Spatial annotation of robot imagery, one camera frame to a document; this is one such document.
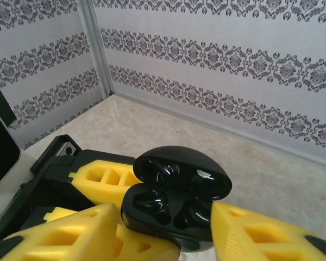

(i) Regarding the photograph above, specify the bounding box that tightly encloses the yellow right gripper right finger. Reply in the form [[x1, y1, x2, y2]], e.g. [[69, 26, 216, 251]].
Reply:
[[210, 202, 326, 261]]

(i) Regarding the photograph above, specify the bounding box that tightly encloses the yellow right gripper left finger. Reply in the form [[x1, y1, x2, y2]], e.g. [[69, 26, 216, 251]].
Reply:
[[0, 202, 122, 261]]

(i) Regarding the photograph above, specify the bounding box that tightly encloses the aluminium frame post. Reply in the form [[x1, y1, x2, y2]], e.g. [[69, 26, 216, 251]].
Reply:
[[81, 0, 115, 96]]

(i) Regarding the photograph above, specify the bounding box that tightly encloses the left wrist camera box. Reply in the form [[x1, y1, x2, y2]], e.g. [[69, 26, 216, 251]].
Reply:
[[0, 81, 24, 195]]

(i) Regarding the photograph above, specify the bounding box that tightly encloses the black earbud charging case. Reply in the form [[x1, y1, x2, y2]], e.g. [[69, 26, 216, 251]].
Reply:
[[120, 145, 234, 252]]

